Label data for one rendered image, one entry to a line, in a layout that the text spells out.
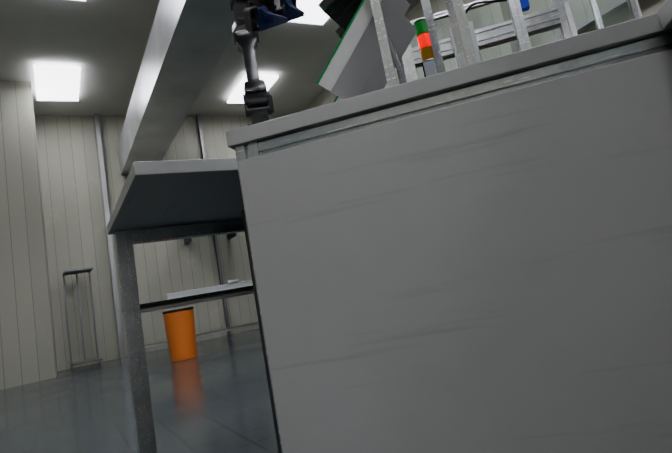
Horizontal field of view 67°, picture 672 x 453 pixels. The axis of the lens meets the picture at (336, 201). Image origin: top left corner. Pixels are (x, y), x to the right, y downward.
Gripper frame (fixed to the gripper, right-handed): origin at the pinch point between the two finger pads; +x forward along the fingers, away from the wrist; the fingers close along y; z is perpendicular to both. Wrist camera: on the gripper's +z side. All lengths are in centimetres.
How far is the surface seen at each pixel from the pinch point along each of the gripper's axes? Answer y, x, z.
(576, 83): -22, 79, 4
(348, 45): -8.2, 25.9, -1.9
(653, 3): 461, 38, -87
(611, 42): -16, 81, 9
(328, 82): -13.7, 23.9, -9.4
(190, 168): -49, 13, -19
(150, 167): -55, 9, -17
